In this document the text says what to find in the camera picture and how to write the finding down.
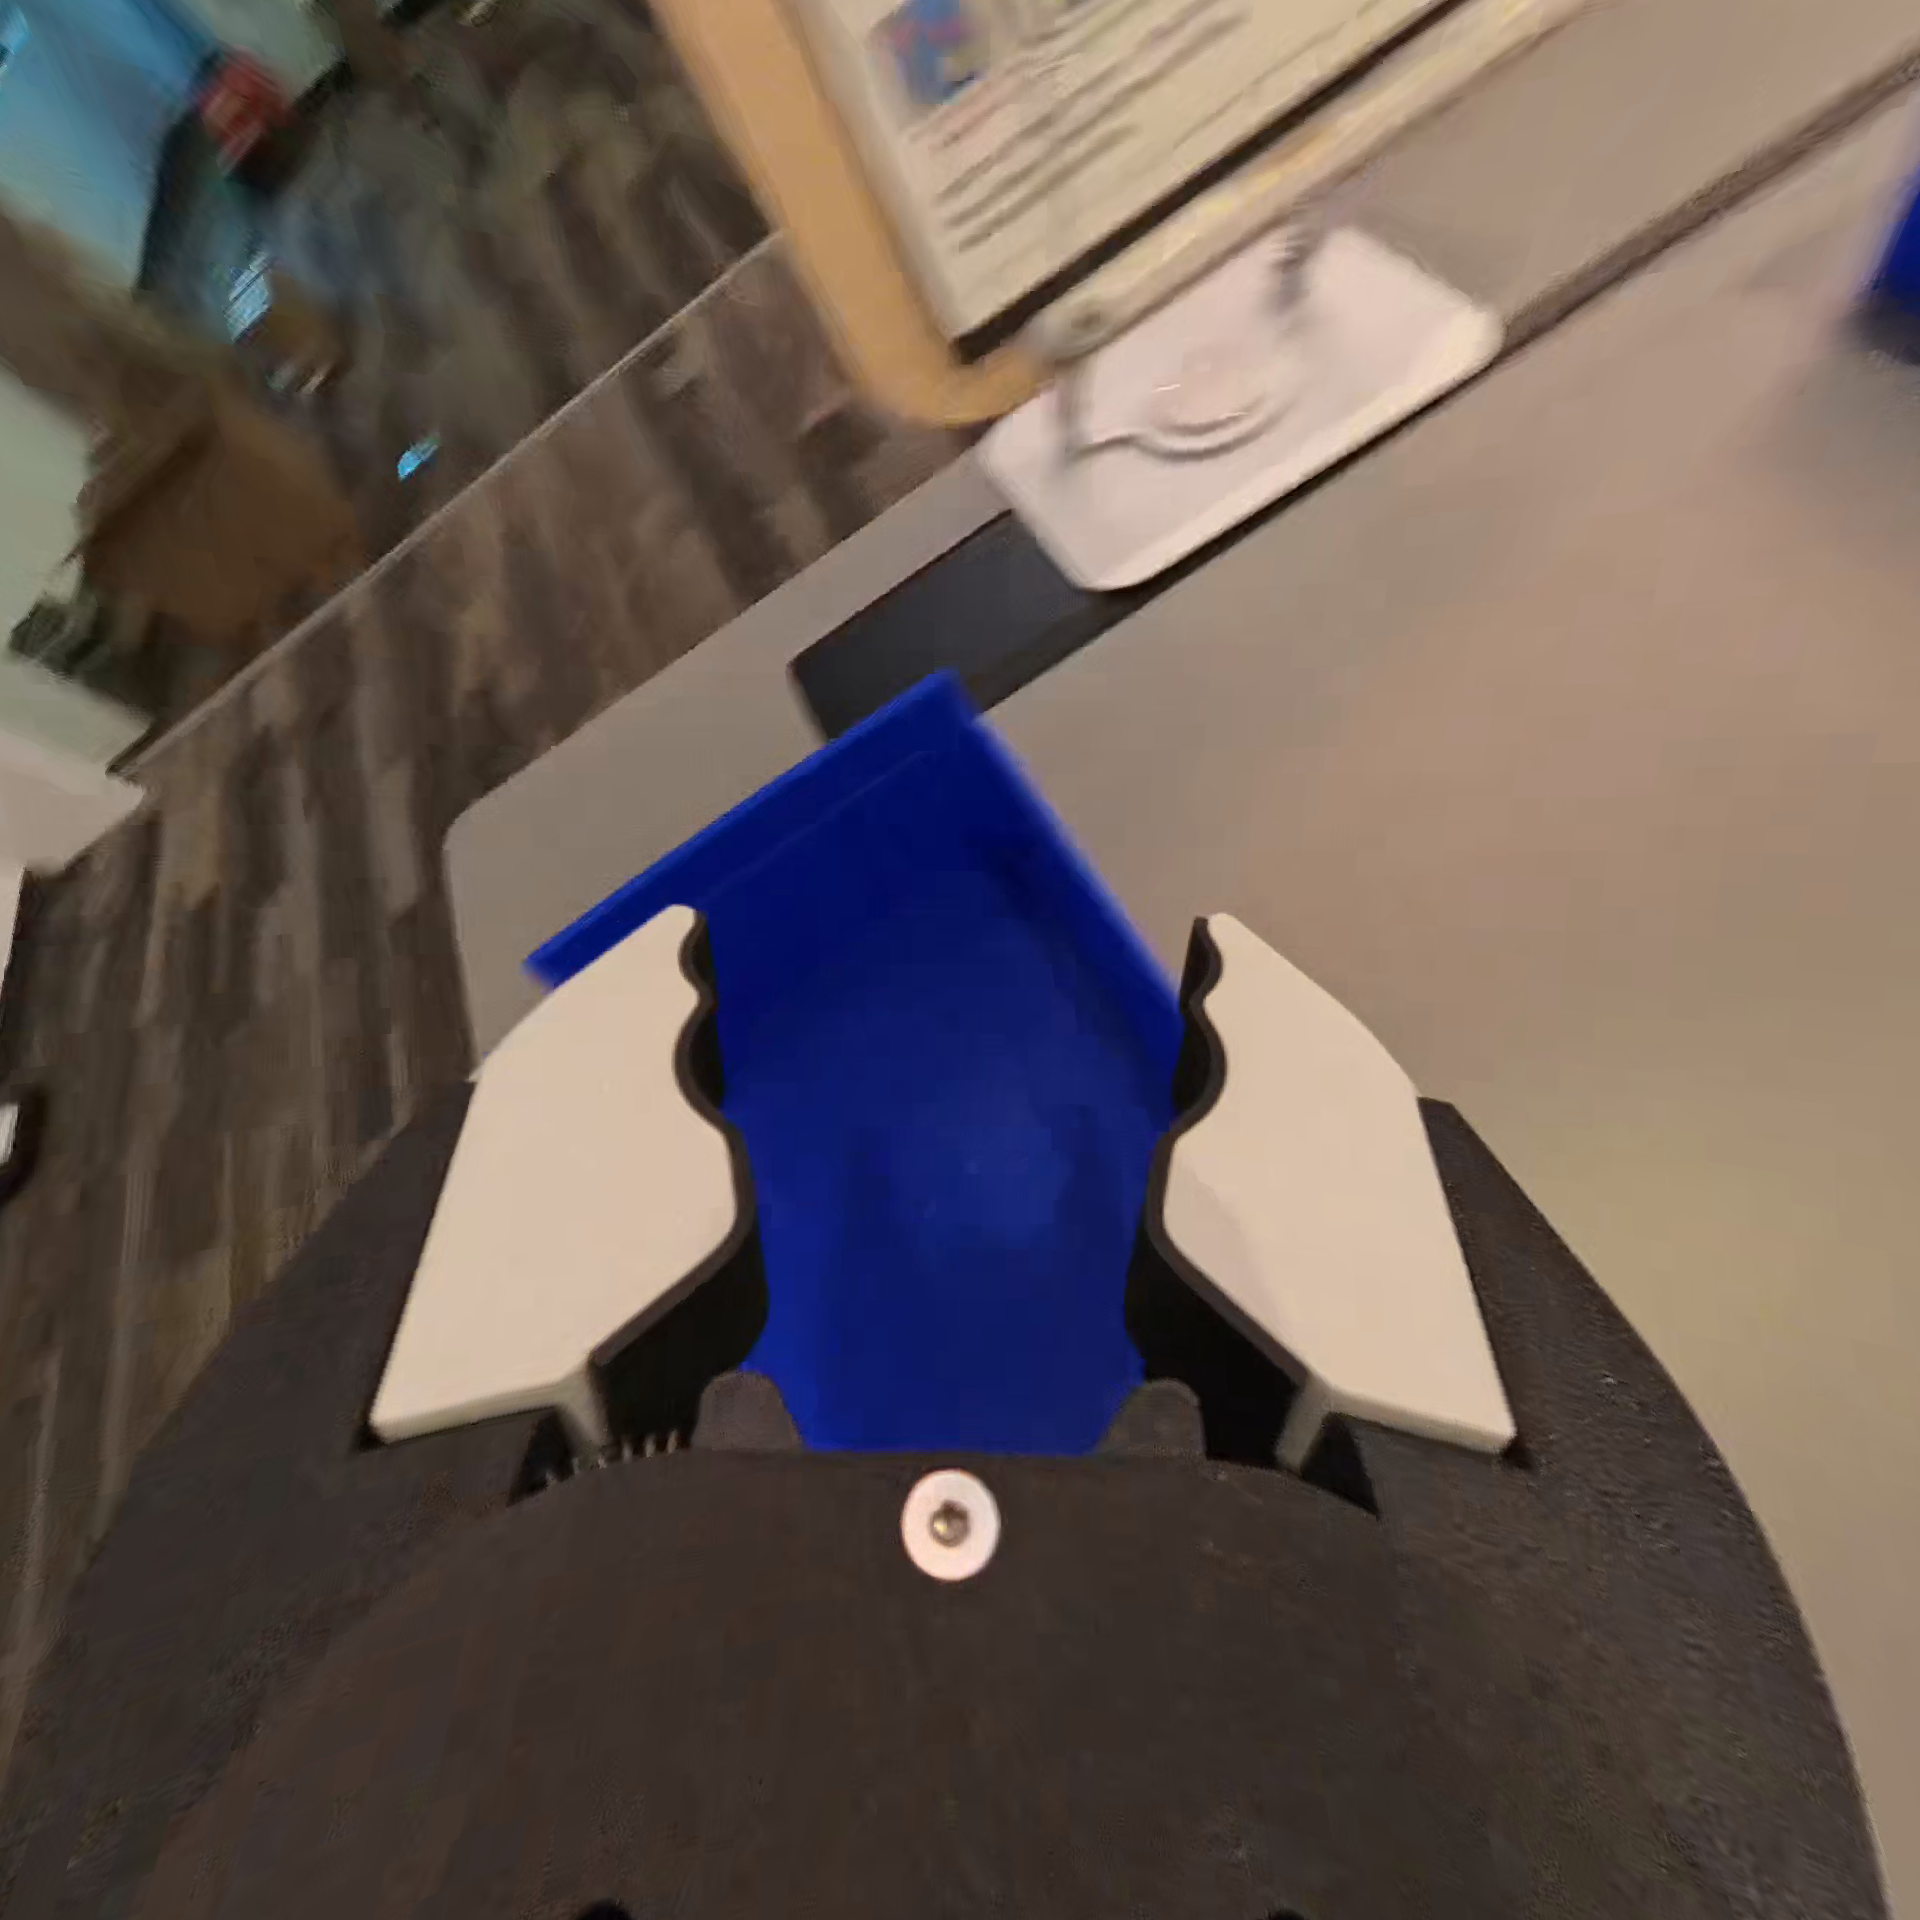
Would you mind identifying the pile of cardboard boxes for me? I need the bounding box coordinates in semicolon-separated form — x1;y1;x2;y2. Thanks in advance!
65;346;367;641

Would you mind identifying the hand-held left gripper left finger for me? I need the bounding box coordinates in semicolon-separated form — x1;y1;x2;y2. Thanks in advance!
367;902;771;1466

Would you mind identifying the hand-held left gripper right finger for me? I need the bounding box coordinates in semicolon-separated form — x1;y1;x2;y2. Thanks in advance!
1124;911;1518;1470

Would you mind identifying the orange floor device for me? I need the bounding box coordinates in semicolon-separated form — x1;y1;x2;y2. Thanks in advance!
191;52;273;170

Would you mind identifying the dark rectangular table pad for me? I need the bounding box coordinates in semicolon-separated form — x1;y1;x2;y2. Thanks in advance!
791;509;1112;735

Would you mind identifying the blue plastic bin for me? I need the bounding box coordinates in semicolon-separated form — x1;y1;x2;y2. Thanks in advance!
1856;151;1920;325
526;670;1185;1455

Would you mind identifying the printed instruction board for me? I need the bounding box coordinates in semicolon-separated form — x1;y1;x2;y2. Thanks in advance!
780;0;1501;362

